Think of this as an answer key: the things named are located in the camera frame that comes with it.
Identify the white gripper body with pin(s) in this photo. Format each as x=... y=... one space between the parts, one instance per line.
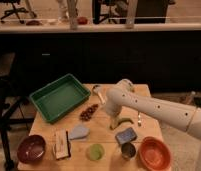
x=114 y=119

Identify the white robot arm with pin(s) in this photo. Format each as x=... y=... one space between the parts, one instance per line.
x=184 y=117

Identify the green plastic tray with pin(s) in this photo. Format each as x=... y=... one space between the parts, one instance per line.
x=58 y=98

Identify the blue sponge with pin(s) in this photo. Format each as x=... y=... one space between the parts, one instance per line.
x=125 y=136

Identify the silver fork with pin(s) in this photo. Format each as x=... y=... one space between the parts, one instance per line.
x=139 y=119

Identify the bunch of dark grapes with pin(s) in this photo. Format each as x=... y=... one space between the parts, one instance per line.
x=87 y=114

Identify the silver spoon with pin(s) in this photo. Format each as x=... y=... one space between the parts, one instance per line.
x=97 y=90

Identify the small metal cup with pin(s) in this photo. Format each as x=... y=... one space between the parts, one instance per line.
x=128 y=151

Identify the green plastic cup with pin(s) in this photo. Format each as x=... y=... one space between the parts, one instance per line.
x=95 y=152

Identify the orange plastic bowl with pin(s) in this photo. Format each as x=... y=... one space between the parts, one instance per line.
x=154 y=154

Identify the wooden brush block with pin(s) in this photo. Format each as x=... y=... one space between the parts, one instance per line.
x=62 y=145

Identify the dark red bowl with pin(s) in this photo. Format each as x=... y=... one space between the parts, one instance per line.
x=32 y=149

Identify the red object on shelf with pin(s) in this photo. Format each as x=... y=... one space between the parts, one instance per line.
x=82 y=20

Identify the background swivel chair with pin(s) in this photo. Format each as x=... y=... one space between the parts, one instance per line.
x=16 y=11

